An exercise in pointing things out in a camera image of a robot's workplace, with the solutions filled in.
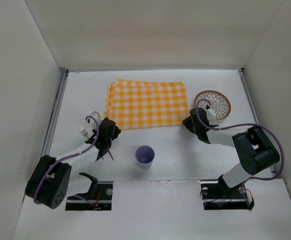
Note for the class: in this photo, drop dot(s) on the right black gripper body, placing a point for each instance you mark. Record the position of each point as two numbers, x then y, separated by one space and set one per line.
193 124

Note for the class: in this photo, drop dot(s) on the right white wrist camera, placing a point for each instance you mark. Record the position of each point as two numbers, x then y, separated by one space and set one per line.
210 114

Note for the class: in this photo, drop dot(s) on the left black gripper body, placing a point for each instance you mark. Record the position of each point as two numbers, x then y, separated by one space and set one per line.
104 143

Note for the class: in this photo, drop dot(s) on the right aluminium side rail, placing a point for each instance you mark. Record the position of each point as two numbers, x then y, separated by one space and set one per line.
245 87

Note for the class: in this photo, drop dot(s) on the yellow white checkered cloth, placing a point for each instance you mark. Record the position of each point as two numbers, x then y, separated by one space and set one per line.
136 105

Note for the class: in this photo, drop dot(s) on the left aluminium side rail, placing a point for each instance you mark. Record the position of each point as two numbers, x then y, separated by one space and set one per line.
49 133

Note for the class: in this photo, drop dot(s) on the floral patterned ceramic plate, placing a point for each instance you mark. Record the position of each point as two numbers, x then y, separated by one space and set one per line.
216 100

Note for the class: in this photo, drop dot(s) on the aluminium side rail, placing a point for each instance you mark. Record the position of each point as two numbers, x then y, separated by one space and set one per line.
49 133
245 87

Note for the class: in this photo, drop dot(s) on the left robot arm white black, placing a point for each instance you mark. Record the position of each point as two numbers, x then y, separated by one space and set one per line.
55 179

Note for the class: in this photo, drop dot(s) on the lilac plastic cup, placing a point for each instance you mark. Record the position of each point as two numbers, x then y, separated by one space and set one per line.
144 156

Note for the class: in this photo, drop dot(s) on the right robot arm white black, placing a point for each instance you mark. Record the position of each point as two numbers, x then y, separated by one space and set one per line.
256 146

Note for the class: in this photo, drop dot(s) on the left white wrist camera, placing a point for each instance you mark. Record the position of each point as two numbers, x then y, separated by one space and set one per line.
94 119

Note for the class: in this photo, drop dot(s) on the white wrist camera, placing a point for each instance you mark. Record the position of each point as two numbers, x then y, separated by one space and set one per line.
210 114
94 119

